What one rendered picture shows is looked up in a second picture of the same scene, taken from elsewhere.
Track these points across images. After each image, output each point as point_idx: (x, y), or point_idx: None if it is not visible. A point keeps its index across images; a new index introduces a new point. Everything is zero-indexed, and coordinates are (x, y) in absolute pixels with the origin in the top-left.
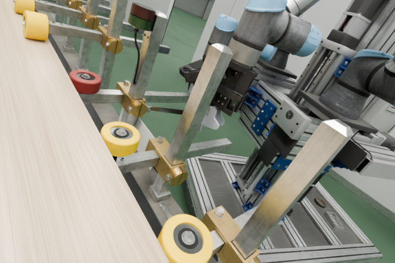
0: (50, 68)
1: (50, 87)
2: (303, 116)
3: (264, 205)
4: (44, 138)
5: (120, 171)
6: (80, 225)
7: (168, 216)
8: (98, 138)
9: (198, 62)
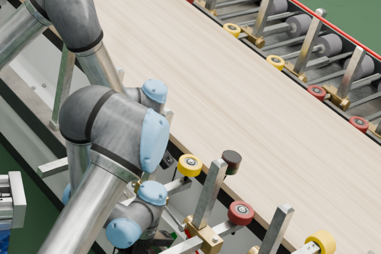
0: (266, 211)
1: (249, 190)
2: (20, 174)
3: None
4: (220, 153)
5: (181, 143)
6: (185, 124)
7: (129, 196)
8: (200, 158)
9: (155, 235)
